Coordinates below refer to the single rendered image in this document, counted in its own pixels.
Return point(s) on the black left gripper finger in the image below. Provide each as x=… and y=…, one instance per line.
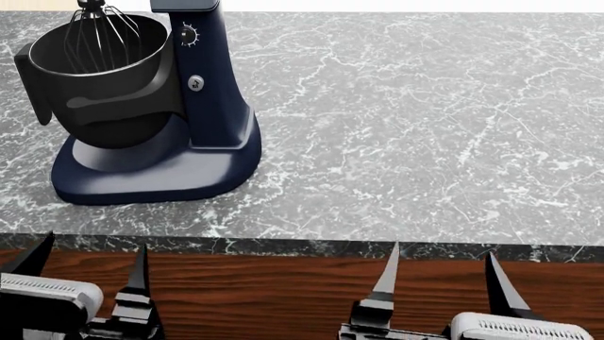
x=136, y=287
x=35, y=256

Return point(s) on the navy blue mixer head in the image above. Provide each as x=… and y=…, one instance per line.
x=184, y=4

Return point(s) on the black speed dial knob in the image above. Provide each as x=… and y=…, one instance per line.
x=188, y=34

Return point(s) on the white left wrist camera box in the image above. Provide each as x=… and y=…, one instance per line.
x=52, y=294

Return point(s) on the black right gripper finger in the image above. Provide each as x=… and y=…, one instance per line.
x=383, y=287
x=502, y=288

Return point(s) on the black mixing bowl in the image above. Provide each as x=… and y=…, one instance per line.
x=118, y=102

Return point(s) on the navy blue stand mixer body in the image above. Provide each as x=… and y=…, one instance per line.
x=212, y=117

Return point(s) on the silver round lock button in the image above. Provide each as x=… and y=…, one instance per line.
x=196, y=83

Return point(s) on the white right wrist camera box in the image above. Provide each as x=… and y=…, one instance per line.
x=514, y=327

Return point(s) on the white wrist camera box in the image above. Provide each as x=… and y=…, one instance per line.
x=52, y=294
x=514, y=327

